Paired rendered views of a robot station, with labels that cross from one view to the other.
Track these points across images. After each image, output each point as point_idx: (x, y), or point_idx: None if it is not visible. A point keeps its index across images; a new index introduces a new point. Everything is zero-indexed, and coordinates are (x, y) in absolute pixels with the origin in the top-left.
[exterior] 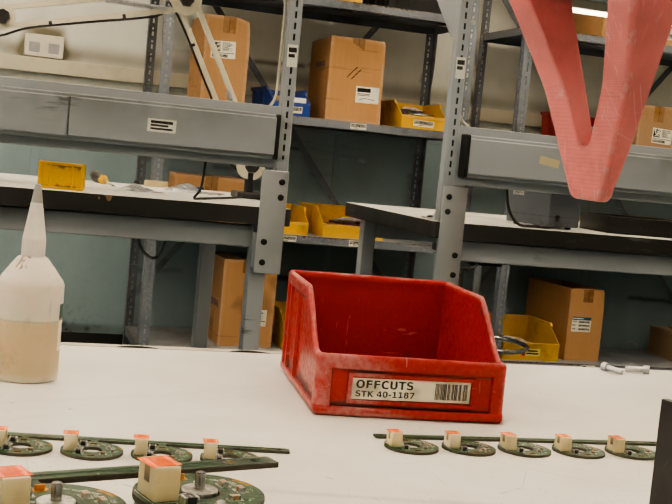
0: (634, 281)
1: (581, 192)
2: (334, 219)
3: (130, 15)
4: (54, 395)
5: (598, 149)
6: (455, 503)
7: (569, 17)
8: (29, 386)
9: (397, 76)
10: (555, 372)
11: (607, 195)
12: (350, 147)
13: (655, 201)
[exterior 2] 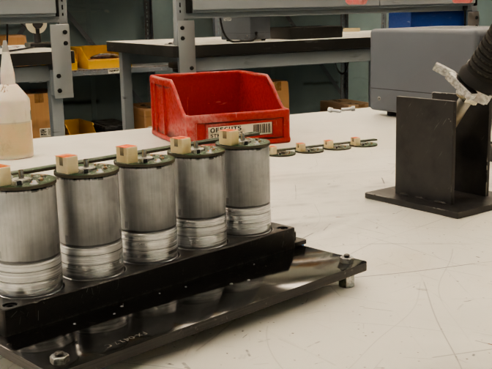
0: (306, 72)
1: (352, 1)
2: (94, 56)
3: None
4: (41, 162)
5: None
6: (289, 175)
7: None
8: (22, 159)
9: None
10: (304, 116)
11: (365, 1)
12: (97, 2)
13: (318, 14)
